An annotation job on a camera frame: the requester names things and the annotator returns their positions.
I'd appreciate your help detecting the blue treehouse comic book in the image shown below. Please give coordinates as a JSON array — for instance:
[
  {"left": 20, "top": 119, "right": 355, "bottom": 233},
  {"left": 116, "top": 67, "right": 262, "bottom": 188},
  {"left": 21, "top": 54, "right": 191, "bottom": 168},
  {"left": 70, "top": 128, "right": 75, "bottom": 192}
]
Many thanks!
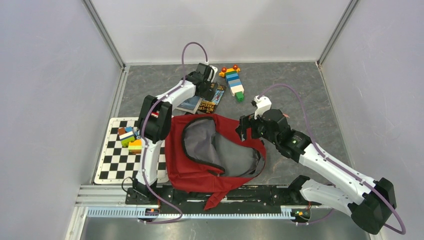
[{"left": 196, "top": 84, "right": 227, "bottom": 114}]

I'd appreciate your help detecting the dark blue Nineteen Eighty-Four book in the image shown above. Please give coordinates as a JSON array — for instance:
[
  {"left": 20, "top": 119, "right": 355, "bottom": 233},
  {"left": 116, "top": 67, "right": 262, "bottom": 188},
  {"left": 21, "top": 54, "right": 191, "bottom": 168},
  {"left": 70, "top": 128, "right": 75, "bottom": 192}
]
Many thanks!
[{"left": 176, "top": 96, "right": 203, "bottom": 114}]

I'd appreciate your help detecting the red student backpack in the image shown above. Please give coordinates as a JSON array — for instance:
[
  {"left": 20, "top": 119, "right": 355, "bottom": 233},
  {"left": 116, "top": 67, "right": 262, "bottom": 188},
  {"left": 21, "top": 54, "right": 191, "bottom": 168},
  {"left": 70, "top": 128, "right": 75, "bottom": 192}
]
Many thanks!
[{"left": 164, "top": 114, "right": 267, "bottom": 211}]

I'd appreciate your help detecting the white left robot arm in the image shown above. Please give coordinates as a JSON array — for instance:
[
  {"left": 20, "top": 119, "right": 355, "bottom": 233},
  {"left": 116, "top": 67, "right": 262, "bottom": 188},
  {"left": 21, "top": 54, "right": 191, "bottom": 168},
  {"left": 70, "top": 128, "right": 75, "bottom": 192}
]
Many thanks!
[{"left": 132, "top": 63, "right": 218, "bottom": 204}]

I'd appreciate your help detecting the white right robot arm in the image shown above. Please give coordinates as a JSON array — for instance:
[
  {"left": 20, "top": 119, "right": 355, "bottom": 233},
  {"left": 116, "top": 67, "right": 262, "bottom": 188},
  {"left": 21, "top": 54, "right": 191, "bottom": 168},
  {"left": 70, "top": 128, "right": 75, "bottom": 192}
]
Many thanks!
[{"left": 236, "top": 109, "right": 401, "bottom": 235}]

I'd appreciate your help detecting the colourful toy block tower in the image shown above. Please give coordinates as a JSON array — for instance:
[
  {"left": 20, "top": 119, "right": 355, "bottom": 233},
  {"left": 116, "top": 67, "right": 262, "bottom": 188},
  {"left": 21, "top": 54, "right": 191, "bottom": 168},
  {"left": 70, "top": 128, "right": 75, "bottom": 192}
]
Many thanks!
[{"left": 219, "top": 64, "right": 245, "bottom": 102}]

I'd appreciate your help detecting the colourful toy block train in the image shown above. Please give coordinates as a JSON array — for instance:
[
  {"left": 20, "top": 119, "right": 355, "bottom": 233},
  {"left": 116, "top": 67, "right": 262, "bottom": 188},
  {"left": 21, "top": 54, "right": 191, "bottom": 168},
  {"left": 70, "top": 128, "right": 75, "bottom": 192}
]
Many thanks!
[{"left": 117, "top": 126, "right": 142, "bottom": 155}]

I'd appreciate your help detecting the black and white chessboard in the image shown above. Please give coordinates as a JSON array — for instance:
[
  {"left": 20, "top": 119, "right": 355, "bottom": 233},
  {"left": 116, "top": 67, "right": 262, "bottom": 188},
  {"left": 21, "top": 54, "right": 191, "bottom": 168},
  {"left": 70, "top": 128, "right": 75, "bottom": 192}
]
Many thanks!
[{"left": 94, "top": 116, "right": 170, "bottom": 185}]

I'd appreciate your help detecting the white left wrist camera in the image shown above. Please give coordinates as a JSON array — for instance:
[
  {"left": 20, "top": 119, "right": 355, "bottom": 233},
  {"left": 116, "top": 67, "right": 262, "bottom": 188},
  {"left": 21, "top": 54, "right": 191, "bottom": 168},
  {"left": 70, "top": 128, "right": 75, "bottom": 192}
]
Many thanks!
[{"left": 209, "top": 64, "right": 218, "bottom": 82}]

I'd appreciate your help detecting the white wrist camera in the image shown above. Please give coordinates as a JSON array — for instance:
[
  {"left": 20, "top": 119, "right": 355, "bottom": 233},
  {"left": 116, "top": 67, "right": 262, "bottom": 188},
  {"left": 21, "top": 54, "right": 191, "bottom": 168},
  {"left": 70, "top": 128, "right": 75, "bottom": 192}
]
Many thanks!
[
  {"left": 251, "top": 95, "right": 272, "bottom": 120},
  {"left": 209, "top": 64, "right": 218, "bottom": 82}
]

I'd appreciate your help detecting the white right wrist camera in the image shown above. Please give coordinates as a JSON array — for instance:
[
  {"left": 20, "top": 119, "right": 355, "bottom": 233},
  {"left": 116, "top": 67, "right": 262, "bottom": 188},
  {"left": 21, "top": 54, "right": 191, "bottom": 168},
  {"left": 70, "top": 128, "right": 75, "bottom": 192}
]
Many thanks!
[{"left": 251, "top": 95, "right": 272, "bottom": 120}]

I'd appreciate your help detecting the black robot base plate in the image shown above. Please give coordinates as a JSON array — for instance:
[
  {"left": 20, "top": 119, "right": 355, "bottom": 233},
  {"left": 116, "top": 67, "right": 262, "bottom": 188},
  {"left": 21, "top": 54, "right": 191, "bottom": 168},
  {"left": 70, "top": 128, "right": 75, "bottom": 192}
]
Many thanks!
[{"left": 125, "top": 184, "right": 323, "bottom": 215}]

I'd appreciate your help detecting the aluminium toothed rail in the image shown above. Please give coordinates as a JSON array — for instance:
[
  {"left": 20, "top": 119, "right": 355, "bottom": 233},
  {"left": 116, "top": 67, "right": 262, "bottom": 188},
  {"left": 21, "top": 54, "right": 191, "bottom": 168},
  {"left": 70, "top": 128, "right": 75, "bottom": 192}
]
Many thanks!
[{"left": 86, "top": 206, "right": 295, "bottom": 220}]

